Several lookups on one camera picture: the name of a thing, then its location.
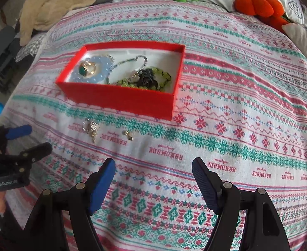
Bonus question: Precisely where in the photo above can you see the black hair clip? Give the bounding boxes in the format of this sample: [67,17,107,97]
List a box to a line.
[136,68,161,89]

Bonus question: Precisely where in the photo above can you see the beige fleece blanket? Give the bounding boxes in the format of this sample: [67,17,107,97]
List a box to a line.
[19,0,102,46]

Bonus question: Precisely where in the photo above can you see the pale blue bead bracelet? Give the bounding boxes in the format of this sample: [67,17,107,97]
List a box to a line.
[71,54,115,84]

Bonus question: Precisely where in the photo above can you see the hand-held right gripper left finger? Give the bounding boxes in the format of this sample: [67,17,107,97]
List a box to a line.
[24,158,116,251]

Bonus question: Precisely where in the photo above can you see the red cardboard box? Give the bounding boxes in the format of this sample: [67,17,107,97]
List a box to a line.
[55,42,186,122]

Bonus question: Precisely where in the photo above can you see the grey checkered cloth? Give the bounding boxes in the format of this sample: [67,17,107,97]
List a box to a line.
[14,33,48,62]

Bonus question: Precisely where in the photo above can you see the dark grey rack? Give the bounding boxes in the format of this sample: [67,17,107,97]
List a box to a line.
[0,26,22,93]

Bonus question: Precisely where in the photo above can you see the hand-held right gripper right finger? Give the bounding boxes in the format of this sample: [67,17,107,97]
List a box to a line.
[192,157,291,251]

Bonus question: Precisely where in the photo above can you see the gold ring with green stone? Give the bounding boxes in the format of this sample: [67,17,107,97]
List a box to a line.
[78,61,99,78]

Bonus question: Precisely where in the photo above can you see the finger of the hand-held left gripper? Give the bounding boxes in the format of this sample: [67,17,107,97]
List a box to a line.
[11,142,53,168]
[0,125,33,147]

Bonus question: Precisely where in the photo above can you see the gold and silver charm earring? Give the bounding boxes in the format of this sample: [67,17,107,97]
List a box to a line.
[82,119,100,144]

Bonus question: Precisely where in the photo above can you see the silver beaded bracelet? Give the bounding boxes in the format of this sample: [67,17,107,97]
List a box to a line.
[106,55,149,85]

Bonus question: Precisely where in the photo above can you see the green bead bracelet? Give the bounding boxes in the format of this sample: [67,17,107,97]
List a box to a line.
[114,67,172,92]

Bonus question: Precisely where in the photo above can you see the orange plush toy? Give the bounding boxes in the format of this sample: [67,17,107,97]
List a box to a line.
[233,0,291,33]

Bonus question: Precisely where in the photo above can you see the patterned knit-print blanket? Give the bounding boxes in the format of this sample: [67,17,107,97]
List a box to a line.
[0,0,307,251]

